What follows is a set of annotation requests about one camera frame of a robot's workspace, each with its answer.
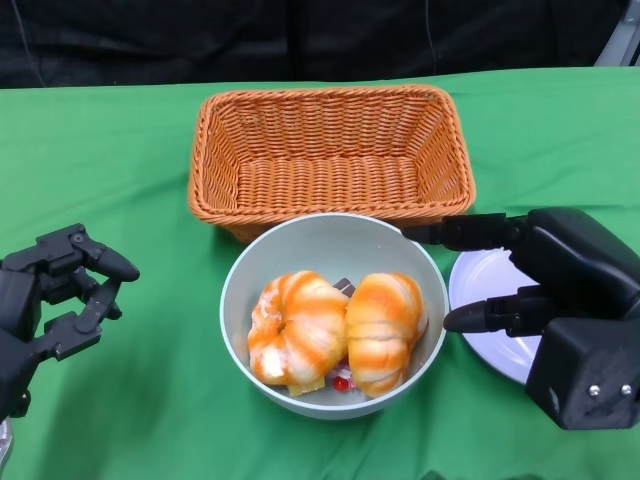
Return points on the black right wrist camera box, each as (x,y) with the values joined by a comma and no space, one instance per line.
(585,370)

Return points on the pale green bowl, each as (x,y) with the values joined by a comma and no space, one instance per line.
(325,240)

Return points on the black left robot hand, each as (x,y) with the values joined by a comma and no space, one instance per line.
(20,300)

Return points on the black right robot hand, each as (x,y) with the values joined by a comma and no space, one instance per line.
(575,260)

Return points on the yellow cake slice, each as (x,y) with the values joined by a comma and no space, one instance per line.
(305,387)

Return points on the black backdrop cloth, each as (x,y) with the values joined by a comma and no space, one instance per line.
(200,40)

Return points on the green tablecloth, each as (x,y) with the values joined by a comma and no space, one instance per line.
(125,175)

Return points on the lavender plate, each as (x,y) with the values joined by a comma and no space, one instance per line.
(480,280)

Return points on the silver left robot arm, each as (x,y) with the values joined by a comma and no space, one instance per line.
(5,445)

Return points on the orange wicker basket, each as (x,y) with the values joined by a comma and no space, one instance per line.
(325,175)

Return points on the grey metal frame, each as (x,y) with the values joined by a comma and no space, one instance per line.
(620,35)

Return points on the pink layered cake slice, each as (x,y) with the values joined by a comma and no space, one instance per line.
(342,383)

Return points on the brown chocolate cake slice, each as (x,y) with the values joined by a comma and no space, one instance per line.
(345,287)

